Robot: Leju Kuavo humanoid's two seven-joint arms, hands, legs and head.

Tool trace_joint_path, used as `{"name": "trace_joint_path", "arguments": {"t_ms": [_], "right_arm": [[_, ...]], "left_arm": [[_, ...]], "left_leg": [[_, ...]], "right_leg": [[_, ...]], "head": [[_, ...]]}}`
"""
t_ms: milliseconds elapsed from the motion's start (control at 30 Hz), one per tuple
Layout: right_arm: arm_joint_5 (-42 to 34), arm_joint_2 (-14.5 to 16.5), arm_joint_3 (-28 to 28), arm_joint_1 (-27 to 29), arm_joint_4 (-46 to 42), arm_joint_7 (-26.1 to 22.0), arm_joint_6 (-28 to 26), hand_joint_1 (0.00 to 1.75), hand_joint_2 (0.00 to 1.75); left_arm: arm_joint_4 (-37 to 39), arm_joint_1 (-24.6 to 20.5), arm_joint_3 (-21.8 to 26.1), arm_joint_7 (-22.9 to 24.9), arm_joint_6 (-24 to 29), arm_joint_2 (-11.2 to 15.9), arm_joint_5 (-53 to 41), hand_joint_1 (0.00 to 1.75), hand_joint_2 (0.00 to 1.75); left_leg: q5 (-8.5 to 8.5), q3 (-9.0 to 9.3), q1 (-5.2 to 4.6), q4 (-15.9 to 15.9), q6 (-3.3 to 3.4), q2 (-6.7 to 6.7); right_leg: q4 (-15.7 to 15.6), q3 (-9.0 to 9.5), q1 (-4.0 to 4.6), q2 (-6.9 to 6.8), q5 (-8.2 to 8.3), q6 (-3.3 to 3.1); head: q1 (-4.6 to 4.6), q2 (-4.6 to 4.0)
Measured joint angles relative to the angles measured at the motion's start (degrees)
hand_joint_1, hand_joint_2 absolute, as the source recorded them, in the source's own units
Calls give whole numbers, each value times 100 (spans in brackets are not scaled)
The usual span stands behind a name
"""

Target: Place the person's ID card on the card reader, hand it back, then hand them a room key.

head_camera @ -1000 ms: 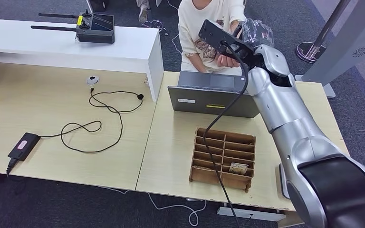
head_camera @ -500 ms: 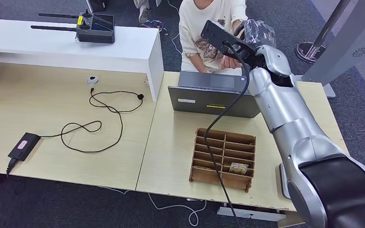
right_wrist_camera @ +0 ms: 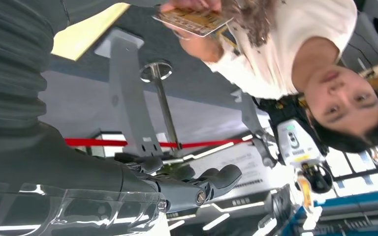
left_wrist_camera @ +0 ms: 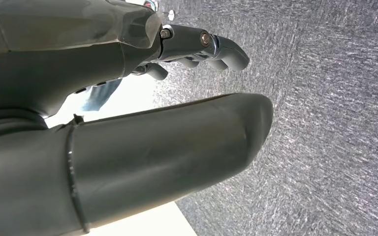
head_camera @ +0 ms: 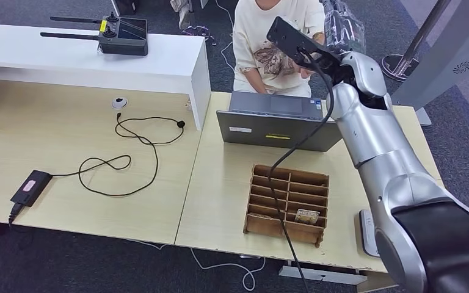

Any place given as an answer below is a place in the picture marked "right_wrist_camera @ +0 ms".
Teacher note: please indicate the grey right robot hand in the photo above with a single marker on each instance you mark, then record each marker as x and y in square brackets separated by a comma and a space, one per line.
[62, 163]

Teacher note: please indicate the person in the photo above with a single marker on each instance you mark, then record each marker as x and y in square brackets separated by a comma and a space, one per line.
[290, 49]

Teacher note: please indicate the red stanchion belt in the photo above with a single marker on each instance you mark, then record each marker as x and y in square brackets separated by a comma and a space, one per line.
[94, 142]

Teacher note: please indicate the grey kiosk stand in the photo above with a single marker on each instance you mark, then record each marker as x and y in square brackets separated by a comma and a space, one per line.
[127, 81]

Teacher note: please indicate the white printed sign board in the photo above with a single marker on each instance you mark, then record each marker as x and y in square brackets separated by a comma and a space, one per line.
[241, 163]

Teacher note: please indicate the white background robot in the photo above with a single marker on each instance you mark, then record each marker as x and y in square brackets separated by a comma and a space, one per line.
[293, 140]

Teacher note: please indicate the silver stanchion post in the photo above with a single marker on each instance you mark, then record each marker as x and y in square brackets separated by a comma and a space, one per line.
[166, 107]

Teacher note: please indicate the blue metal gantry frame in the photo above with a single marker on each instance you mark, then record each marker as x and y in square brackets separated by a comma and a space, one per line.
[355, 198]

